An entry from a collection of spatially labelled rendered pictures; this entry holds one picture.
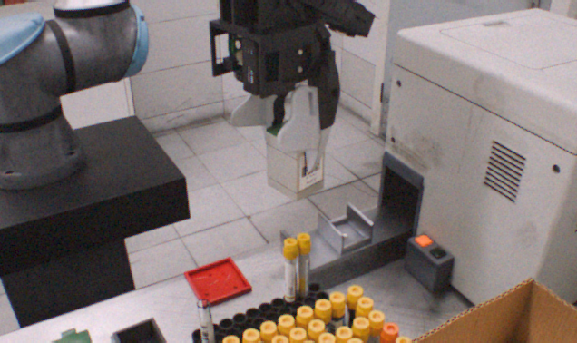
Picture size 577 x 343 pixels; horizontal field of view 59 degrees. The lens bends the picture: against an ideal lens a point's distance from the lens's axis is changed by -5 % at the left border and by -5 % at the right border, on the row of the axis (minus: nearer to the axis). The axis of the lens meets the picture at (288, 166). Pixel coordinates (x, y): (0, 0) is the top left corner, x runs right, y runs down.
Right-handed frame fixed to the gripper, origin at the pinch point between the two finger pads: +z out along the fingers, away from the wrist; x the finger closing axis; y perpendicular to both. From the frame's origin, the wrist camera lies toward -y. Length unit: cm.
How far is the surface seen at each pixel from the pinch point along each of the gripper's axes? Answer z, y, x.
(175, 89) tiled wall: 87, -104, -206
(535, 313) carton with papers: 10.9, -8.1, 25.2
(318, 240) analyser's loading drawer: 18.4, -7.7, -3.5
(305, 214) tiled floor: 109, -98, -97
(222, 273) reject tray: 22.2, 3.3, -10.4
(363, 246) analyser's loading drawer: 18.4, -11.1, 1.4
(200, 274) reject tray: 22.2, 5.6, -12.2
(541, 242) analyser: 7.7, -14.4, 21.9
